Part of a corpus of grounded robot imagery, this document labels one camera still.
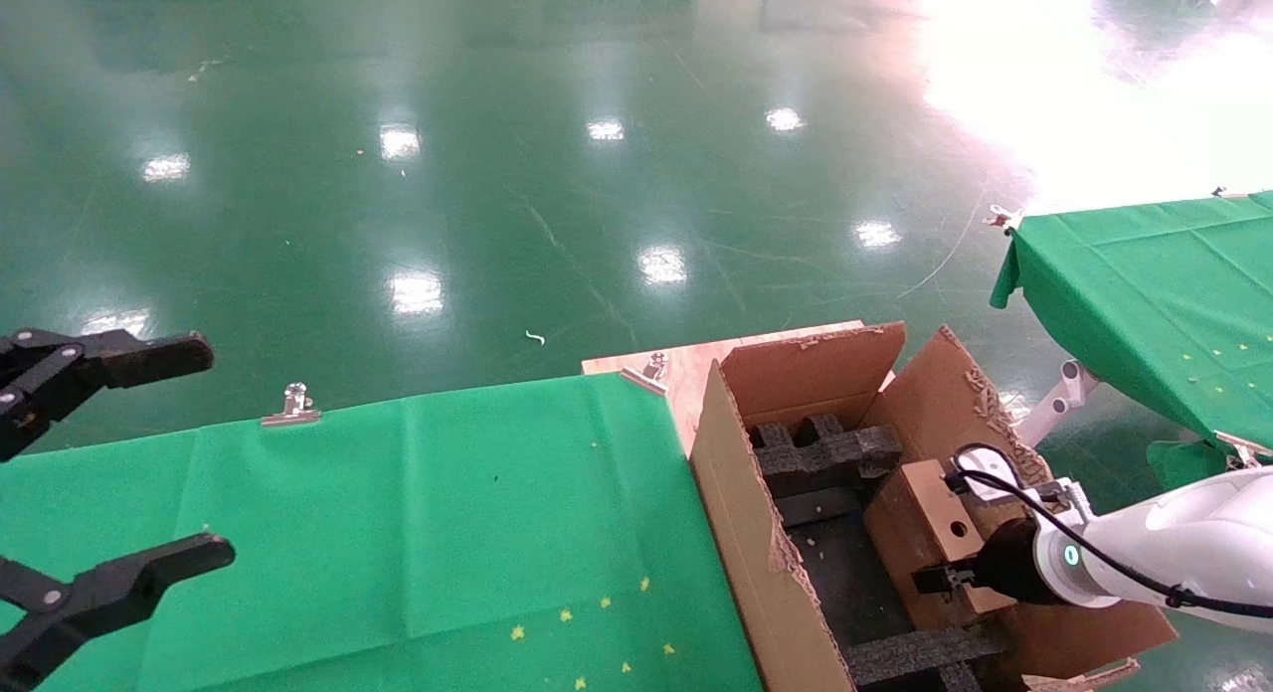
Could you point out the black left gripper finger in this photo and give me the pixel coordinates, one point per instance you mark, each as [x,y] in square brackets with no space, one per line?
[119,588]
[119,359]

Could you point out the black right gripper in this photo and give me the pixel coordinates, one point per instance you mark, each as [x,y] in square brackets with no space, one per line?
[1006,565]

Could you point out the small brown cardboard box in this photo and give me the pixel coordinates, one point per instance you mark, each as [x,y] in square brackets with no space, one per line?
[920,533]

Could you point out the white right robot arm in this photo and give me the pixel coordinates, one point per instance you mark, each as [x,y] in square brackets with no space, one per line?
[1183,543]

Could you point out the large open cardboard carton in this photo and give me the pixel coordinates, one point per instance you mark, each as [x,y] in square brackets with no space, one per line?
[746,533]

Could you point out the black foam insert block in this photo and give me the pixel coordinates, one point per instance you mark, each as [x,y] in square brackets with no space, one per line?
[915,657]
[820,458]

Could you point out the black foam base pad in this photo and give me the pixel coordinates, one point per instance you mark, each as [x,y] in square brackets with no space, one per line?
[845,583]

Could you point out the silver metal binder clip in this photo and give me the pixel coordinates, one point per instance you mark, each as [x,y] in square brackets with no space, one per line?
[1002,218]
[1238,448]
[648,372]
[291,409]

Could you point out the white metal table leg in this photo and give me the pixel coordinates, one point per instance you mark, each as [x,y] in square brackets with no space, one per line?
[1052,406]

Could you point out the large green tablecloth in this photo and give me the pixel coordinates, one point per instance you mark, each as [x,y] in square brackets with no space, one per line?
[378,513]

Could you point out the green tablecloth with yellow specks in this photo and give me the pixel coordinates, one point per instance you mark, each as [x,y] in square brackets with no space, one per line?
[1144,284]

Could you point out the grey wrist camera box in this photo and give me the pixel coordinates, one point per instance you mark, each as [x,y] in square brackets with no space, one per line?
[992,465]

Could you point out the grey metal camera bracket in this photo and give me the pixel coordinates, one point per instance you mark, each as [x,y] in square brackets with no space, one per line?
[1059,495]

